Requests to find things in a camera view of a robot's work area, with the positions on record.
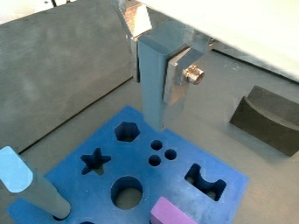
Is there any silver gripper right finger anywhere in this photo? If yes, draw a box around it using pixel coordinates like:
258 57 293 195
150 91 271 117
163 36 214 105

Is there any purple rectangular block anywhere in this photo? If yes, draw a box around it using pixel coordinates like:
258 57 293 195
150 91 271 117
150 197 198 224

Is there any light blue rectangular block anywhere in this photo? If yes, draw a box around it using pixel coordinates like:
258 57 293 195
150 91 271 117
138 20 196 131

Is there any light blue double-round block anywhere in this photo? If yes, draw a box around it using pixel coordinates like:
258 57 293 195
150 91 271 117
0 146 71 220

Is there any blue shape sorter board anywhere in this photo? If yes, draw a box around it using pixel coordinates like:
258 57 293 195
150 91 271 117
8 107 249 224

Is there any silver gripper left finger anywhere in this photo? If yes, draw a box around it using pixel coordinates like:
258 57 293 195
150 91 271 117
114 0 152 82

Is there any black curved fixture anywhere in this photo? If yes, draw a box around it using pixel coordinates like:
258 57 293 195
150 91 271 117
230 86 299 157

